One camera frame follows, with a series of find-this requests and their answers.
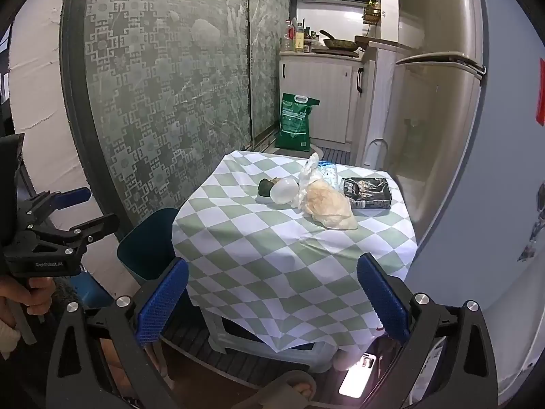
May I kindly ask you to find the black tissue packet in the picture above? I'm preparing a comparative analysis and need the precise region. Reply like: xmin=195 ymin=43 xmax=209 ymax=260
xmin=341 ymin=176 xmax=393 ymax=210

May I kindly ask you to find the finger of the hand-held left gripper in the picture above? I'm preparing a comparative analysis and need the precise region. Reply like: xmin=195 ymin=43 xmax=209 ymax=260
xmin=17 ymin=186 xmax=92 ymax=222
xmin=13 ymin=214 xmax=121 ymax=256

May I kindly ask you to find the grey plastic table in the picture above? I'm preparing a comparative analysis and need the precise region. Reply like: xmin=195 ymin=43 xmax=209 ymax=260
xmin=206 ymin=307 xmax=341 ymax=369

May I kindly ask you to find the dark green food piece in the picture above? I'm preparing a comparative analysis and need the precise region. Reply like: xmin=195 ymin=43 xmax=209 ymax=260
xmin=258 ymin=178 xmax=282 ymax=199

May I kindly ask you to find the metal wall rack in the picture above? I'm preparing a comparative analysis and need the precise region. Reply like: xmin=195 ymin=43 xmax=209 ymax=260
xmin=362 ymin=0 xmax=384 ymax=24

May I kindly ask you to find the person's left hand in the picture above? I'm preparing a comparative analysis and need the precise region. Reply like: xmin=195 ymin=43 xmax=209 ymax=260
xmin=0 ymin=275 xmax=56 ymax=329

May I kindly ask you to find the white plastic bowl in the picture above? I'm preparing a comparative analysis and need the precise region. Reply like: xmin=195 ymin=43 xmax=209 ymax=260
xmin=269 ymin=178 xmax=299 ymax=206

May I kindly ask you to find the white curved handle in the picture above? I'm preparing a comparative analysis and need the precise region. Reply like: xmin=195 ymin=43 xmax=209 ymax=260
xmin=366 ymin=137 xmax=388 ymax=167

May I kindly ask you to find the green white checked tablecloth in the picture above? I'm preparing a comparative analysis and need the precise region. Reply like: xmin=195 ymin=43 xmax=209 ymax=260
xmin=171 ymin=149 xmax=420 ymax=361

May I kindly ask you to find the row of condiment bottles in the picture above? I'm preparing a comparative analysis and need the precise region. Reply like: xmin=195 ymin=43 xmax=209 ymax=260
xmin=282 ymin=18 xmax=321 ymax=54

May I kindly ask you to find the white kitchen cabinet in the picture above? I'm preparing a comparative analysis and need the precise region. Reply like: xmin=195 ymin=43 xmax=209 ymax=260
xmin=349 ymin=40 xmax=399 ymax=167
xmin=279 ymin=51 xmax=362 ymax=146

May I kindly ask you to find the patterned glass sliding door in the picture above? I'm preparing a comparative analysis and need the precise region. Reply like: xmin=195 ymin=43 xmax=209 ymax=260
xmin=248 ymin=0 xmax=294 ymax=146
xmin=60 ymin=0 xmax=256 ymax=231

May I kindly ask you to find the blue white packet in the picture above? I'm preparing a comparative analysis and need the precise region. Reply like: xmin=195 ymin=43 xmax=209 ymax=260
xmin=317 ymin=161 xmax=340 ymax=188

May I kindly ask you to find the cartoon fridge sticker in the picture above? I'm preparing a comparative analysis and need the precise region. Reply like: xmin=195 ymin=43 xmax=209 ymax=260
xmin=517 ymin=187 xmax=545 ymax=262

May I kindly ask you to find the teal plastic bin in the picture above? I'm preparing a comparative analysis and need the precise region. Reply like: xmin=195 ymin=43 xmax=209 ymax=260
xmin=117 ymin=208 xmax=190 ymax=284

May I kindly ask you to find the silver refrigerator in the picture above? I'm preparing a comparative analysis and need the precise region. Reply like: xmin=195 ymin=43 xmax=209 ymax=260
xmin=385 ymin=0 xmax=545 ymax=397

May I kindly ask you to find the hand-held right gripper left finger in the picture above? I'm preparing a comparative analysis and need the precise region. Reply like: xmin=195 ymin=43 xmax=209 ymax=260
xmin=45 ymin=258 xmax=190 ymax=409

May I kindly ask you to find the green rice bag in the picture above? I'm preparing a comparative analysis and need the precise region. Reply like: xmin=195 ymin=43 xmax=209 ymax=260
xmin=274 ymin=92 xmax=321 ymax=152

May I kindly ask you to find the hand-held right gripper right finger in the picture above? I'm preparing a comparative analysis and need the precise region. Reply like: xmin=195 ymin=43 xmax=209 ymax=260
xmin=357 ymin=253 xmax=499 ymax=409

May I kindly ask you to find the black frying pan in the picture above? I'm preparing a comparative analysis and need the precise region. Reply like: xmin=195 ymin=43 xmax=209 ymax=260
xmin=318 ymin=30 xmax=358 ymax=50

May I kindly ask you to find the blue plastic stool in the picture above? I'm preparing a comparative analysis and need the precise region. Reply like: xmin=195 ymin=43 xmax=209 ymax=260
xmin=68 ymin=264 xmax=115 ymax=309

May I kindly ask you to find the red fridge sticker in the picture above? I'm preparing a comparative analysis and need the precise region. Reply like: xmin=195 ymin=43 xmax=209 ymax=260
xmin=534 ymin=57 xmax=545 ymax=126

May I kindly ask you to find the grey slipper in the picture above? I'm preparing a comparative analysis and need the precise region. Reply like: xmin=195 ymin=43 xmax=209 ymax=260
xmin=243 ymin=370 xmax=319 ymax=409

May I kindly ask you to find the clear plastic bag with bread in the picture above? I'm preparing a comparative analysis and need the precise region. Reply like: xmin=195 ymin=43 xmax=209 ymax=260
xmin=297 ymin=152 xmax=359 ymax=231

